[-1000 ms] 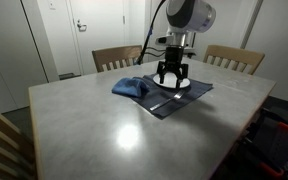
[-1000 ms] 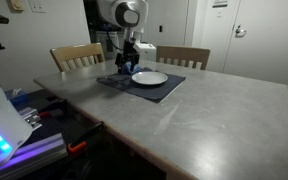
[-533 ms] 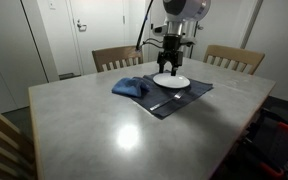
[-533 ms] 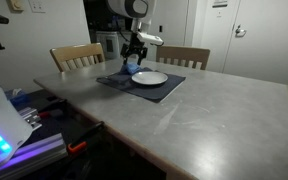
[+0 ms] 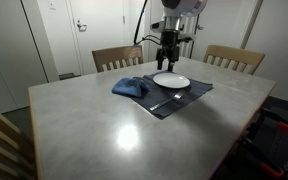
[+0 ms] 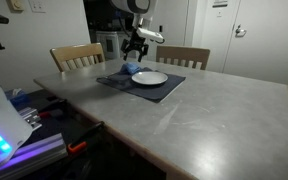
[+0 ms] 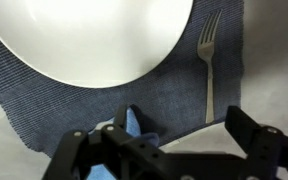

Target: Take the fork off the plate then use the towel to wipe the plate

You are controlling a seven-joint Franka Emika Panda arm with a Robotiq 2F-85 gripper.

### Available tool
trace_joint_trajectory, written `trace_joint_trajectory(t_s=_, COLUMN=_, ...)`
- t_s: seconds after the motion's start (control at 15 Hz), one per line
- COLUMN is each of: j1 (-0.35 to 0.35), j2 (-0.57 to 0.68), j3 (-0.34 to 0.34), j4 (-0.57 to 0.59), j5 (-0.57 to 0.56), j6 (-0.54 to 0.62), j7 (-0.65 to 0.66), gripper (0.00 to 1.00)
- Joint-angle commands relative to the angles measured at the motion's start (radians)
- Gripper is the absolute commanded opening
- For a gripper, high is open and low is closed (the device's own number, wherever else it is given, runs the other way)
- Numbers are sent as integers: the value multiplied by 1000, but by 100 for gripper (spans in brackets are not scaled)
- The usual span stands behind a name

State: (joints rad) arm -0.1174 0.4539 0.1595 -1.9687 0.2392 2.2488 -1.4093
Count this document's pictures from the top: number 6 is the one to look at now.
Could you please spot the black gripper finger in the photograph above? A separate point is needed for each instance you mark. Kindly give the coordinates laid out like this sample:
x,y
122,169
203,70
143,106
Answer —
x,y
125,50
144,53

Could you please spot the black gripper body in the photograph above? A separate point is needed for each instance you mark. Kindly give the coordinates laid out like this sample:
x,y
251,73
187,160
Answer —
x,y
136,41

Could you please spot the white kitchen appliance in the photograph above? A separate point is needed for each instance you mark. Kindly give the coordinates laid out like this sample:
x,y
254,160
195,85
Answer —
x,y
108,45

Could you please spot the beige wall thermostat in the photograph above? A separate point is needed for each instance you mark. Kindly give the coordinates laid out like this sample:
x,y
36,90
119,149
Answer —
x,y
16,5

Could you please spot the blue box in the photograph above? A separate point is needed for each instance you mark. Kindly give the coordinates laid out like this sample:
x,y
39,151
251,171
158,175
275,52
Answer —
x,y
19,99

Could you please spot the small white door sticker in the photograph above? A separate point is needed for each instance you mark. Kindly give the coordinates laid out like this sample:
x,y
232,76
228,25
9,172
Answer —
x,y
219,13

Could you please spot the white round plate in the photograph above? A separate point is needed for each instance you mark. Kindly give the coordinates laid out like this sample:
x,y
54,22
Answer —
x,y
150,78

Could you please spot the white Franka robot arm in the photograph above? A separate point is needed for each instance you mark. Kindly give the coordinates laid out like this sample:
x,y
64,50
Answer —
x,y
124,5

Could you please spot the blue microfibre towel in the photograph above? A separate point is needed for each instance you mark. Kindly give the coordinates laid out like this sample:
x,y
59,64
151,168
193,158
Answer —
x,y
130,68

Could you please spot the brown wooden chair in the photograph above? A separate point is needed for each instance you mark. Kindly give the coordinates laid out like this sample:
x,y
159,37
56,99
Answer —
x,y
184,52

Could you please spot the silver metal bracket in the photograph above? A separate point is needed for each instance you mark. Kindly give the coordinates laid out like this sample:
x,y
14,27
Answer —
x,y
30,116

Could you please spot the dark blue cloth placemat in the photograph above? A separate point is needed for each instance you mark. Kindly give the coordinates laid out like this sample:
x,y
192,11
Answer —
x,y
150,95

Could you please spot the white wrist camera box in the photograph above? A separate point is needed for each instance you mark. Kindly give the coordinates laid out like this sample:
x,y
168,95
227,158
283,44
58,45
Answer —
x,y
150,34

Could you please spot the door sign plate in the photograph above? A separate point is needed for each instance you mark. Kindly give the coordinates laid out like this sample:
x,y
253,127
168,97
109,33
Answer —
x,y
220,4

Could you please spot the light wooden chair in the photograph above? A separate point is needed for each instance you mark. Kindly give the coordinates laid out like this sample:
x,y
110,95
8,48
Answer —
x,y
74,51

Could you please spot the black door strike plate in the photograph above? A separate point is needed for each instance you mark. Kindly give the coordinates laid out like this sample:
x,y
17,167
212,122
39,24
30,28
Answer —
x,y
160,27

